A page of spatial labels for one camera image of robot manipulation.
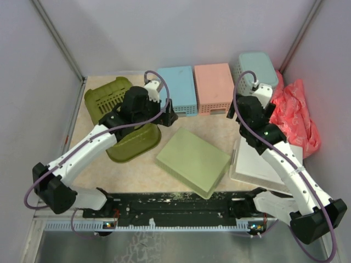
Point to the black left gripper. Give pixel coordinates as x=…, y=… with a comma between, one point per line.
x=167, y=118

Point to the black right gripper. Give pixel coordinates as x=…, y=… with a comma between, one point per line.
x=267, y=112

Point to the blue shallow plastic tray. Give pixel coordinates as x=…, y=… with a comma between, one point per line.
x=180, y=81

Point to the white perforated tray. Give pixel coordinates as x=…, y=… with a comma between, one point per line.
x=249, y=167

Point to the pink shallow plastic tray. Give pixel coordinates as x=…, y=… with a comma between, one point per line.
x=214, y=88

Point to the light green shallow tray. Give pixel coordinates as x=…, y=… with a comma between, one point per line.
x=194, y=162

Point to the large teal perforated basket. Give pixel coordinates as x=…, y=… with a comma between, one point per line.
x=260, y=64

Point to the olive green plastic basket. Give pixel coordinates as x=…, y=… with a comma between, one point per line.
x=100, y=101

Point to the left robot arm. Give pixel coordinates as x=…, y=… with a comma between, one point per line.
x=52, y=182

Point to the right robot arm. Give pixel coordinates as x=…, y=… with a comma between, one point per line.
x=310, y=212

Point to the pink patterned plastic bag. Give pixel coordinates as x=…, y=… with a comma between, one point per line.
x=292, y=116

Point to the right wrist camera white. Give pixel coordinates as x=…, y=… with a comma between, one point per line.
x=263, y=93

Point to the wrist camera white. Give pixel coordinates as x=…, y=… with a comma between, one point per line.
x=153, y=88
x=263, y=93

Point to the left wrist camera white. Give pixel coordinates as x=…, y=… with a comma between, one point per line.
x=153, y=88

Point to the right corner metal post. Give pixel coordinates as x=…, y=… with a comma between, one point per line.
x=312, y=14

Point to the corner metal post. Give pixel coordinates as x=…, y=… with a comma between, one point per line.
x=312, y=14
x=39, y=8

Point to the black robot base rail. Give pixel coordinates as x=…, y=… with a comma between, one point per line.
x=177, y=209

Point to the left corner metal post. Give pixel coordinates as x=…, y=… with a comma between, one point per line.
x=39, y=8

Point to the white slotted cable duct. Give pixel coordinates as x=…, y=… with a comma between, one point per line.
x=101, y=226

